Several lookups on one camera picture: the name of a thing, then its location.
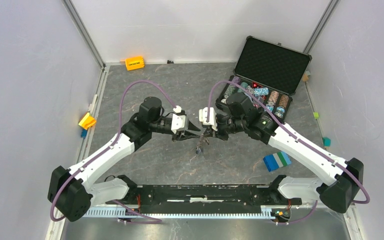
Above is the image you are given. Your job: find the tan cube by case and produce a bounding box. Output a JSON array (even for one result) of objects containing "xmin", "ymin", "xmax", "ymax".
[{"xmin": 302, "ymin": 70, "xmax": 311, "ymax": 82}]

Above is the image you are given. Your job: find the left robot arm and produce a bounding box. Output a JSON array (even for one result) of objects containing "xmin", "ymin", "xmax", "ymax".
[{"xmin": 47, "ymin": 96, "xmax": 200, "ymax": 222}]

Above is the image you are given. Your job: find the small blue block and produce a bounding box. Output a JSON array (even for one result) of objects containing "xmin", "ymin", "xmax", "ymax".
[{"xmin": 80, "ymin": 129, "xmax": 88, "ymax": 139}]

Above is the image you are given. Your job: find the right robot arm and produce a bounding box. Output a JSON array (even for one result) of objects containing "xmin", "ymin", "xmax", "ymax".
[{"xmin": 199, "ymin": 92, "xmax": 364, "ymax": 214}]

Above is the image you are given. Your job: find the green cube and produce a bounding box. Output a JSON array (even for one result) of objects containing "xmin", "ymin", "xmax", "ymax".
[{"xmin": 313, "ymin": 112, "xmax": 320, "ymax": 120}]

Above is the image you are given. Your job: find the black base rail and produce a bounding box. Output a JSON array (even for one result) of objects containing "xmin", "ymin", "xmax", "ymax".
[{"xmin": 119, "ymin": 184, "xmax": 303, "ymax": 214}]

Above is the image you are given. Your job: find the teal cube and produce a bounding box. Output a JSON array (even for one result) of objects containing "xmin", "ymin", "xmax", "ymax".
[{"xmin": 322, "ymin": 136, "xmax": 332, "ymax": 147}]

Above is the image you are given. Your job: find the black poker chip case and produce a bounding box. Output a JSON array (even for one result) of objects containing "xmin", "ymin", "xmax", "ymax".
[{"xmin": 229, "ymin": 36, "xmax": 312, "ymax": 121}]

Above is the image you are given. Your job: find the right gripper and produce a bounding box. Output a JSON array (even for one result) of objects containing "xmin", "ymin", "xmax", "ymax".
[{"xmin": 203, "ymin": 115, "xmax": 246, "ymax": 142}]

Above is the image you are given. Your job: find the blue green brick stack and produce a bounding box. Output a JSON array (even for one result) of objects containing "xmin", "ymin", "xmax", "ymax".
[{"xmin": 263, "ymin": 151, "xmax": 292, "ymax": 172}]

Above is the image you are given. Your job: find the orange toy block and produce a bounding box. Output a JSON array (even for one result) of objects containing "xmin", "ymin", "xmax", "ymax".
[{"xmin": 124, "ymin": 56, "xmax": 145, "ymax": 71}]

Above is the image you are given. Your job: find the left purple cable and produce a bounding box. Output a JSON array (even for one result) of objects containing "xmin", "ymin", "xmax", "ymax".
[{"xmin": 49, "ymin": 79, "xmax": 180, "ymax": 223}]

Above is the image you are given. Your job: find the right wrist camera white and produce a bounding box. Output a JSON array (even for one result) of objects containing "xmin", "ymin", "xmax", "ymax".
[{"xmin": 198, "ymin": 107, "xmax": 218, "ymax": 131}]

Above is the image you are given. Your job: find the yellow orange block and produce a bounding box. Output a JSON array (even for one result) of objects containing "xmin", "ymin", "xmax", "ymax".
[{"xmin": 78, "ymin": 112, "xmax": 97, "ymax": 130}]

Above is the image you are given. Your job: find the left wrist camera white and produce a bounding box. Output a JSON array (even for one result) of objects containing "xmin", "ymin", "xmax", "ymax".
[{"xmin": 171, "ymin": 105, "xmax": 188, "ymax": 134}]

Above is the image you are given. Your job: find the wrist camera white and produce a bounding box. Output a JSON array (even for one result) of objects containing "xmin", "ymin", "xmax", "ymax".
[
  {"xmin": 198, "ymin": 107, "xmax": 218, "ymax": 131},
  {"xmin": 171, "ymin": 105, "xmax": 188, "ymax": 134}
]

